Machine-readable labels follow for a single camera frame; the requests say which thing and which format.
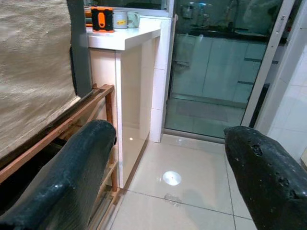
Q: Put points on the glass sliding door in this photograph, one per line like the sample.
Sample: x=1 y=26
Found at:
x=211 y=69

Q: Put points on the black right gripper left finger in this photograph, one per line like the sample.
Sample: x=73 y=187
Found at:
x=64 y=182

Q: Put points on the orange black tool case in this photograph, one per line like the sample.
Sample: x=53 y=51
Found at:
x=102 y=19

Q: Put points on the wooden slatted rack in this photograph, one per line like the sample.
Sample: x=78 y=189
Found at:
x=72 y=134

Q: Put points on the pale green mug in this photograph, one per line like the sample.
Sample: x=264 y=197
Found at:
x=133 y=19

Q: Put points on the silver sliding door frame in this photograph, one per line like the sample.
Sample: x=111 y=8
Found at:
x=268 y=64

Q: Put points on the steel mini fridge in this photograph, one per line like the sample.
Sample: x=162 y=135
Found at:
x=36 y=72

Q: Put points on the white counter cabinet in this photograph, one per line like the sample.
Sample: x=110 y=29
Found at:
x=129 y=95

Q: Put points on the grey mug with yellow print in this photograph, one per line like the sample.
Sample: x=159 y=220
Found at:
x=120 y=19

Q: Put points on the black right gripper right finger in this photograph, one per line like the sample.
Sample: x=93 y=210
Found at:
x=268 y=172

